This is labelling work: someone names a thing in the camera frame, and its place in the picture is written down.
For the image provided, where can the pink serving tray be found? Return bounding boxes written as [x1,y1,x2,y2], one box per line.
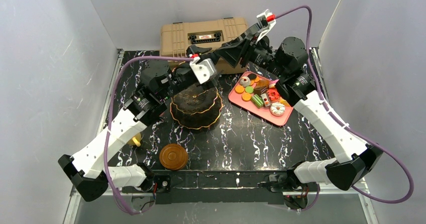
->
[228,71,293,126]

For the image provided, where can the white cherry cake slice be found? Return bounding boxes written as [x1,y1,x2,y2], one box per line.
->
[260,93,271,107]

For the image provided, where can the green layered cake slice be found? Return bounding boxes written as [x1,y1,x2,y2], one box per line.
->
[251,94,264,108]

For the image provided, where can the black three tier cake stand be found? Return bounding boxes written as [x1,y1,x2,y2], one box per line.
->
[170,84,223,130]

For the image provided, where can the yellow roll cake with cherry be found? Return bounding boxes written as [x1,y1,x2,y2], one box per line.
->
[279,98,291,107]

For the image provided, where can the white chocolate drizzled donut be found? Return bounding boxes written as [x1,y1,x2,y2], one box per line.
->
[269,102,286,117]

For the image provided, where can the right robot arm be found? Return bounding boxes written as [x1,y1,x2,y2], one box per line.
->
[210,25,382,190]

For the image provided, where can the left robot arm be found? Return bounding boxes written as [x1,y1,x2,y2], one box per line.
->
[58,47,219,202]

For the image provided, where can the tan plastic toolbox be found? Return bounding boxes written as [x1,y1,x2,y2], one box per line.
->
[160,17,248,57]

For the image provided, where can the black sandwich cookie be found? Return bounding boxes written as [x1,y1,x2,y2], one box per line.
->
[247,73,257,80]

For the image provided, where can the grey powdered cake ball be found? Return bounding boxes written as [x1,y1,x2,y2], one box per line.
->
[239,76,251,87]

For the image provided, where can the yellow dotted biscuit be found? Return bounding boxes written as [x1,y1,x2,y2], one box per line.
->
[234,85,245,94]
[241,92,252,101]

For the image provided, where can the green macaron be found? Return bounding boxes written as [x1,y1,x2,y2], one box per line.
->
[245,86,254,94]

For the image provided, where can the brown bread bun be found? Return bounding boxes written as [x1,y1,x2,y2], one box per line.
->
[256,79,270,88]

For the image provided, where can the chocolate layered cake slice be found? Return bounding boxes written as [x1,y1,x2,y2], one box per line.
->
[253,85,269,96]

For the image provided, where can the red strawberry tart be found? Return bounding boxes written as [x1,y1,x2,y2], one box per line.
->
[267,89,281,102]

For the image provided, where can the yellow mug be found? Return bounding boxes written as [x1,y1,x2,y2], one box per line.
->
[127,133,142,147]

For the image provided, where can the stack of wooden coasters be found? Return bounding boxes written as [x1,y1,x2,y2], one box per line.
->
[159,144,189,171]

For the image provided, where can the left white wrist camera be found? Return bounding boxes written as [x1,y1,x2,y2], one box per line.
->
[189,56,218,84]

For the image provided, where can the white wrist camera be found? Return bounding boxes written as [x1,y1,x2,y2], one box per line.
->
[189,56,218,84]
[256,9,276,42]

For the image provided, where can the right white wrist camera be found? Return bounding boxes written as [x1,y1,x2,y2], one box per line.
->
[256,9,276,42]

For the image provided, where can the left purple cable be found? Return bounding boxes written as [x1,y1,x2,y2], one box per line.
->
[103,55,195,216]

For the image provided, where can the purple cable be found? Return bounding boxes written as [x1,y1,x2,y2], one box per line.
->
[103,55,195,216]
[274,5,414,213]

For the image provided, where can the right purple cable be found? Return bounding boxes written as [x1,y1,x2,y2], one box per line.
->
[274,5,414,213]

